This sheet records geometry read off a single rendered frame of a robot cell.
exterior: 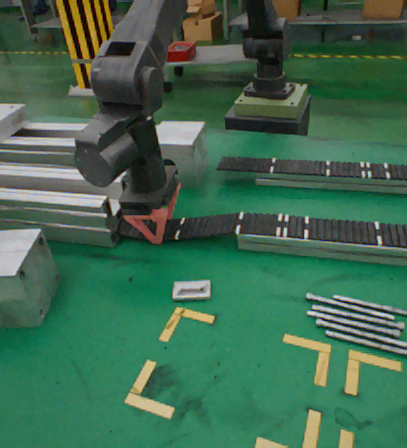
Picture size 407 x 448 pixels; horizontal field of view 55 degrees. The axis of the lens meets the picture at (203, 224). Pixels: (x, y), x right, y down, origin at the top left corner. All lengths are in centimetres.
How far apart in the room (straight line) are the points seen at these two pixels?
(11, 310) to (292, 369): 35
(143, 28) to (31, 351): 42
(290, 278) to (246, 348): 13
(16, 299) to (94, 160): 20
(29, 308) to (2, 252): 8
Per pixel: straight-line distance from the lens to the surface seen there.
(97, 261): 63
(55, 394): 50
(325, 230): 60
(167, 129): 78
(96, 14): 396
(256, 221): 61
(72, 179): 70
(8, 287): 53
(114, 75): 52
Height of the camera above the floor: 118
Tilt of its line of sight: 37 degrees down
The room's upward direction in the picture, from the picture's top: 6 degrees counter-clockwise
